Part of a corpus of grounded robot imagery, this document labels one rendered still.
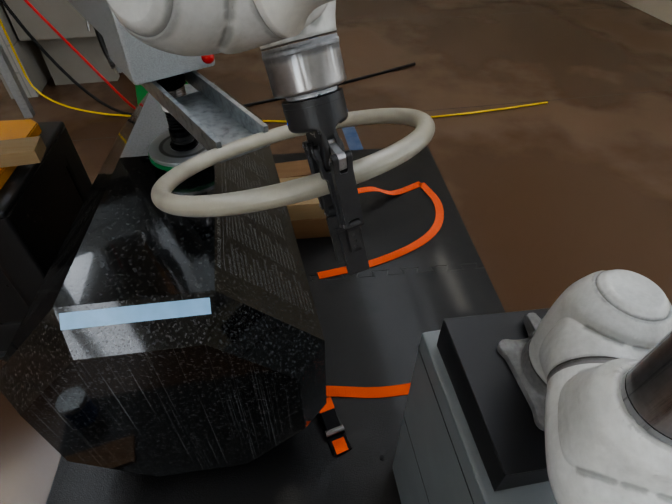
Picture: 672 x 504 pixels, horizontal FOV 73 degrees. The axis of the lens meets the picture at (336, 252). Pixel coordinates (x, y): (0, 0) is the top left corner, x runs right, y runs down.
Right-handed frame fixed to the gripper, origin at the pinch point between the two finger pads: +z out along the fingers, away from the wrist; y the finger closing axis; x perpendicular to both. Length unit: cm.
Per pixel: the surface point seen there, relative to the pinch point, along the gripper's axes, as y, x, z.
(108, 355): 43, 49, 26
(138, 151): 105, 33, -7
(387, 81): 321, -151, 19
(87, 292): 51, 49, 13
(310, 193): -1.1, 3.5, -8.9
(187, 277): 48, 27, 17
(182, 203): 8.5, 19.1, -10.2
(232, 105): 58, 4, -17
